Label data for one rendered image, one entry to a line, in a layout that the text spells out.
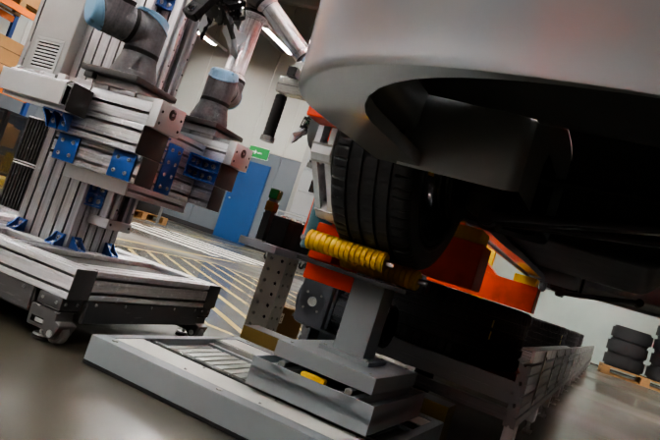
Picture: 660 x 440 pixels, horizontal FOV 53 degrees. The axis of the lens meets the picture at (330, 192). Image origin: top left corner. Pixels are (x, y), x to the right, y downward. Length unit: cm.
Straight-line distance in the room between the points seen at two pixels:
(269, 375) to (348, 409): 23
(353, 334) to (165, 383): 53
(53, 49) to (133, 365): 126
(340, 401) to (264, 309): 107
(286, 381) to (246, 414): 17
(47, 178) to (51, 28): 55
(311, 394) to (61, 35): 158
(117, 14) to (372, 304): 116
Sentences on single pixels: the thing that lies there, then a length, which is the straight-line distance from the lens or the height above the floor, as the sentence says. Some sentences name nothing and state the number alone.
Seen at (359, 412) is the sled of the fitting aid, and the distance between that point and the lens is 172.
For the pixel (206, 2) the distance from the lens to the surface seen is 180.
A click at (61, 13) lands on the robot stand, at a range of 267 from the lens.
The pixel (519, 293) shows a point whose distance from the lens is 426.
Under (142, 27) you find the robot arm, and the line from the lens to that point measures 223.
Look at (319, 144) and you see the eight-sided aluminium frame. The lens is 181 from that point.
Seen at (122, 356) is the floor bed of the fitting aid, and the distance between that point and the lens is 189.
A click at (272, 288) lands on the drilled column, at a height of 28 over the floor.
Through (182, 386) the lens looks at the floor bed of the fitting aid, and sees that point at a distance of 178.
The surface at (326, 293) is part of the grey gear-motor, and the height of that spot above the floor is 36.
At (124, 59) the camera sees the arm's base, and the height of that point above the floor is 87.
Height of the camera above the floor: 49
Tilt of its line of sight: 5 degrees up
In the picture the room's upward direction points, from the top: 18 degrees clockwise
